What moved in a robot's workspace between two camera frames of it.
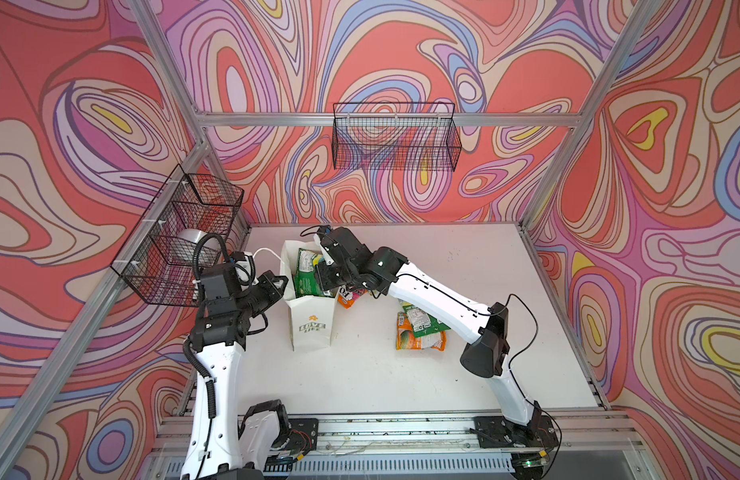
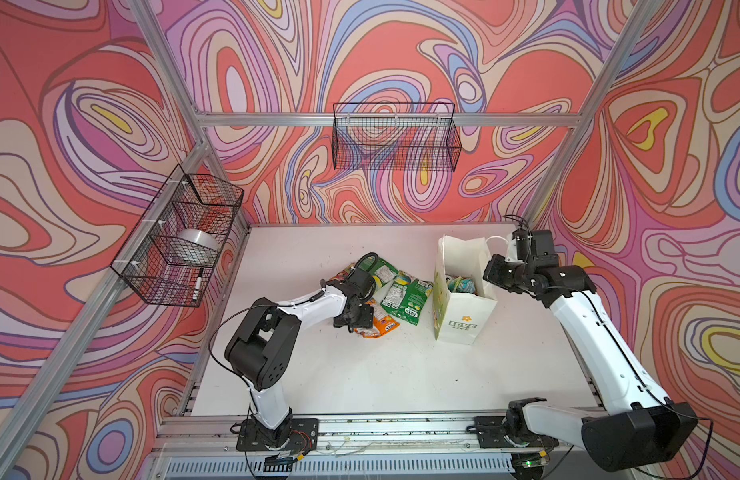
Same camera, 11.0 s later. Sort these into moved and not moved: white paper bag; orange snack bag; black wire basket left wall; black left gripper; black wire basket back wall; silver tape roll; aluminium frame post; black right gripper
Moved: white paper bag; black left gripper; orange snack bag; black right gripper
Not moved: aluminium frame post; black wire basket back wall; black wire basket left wall; silver tape roll
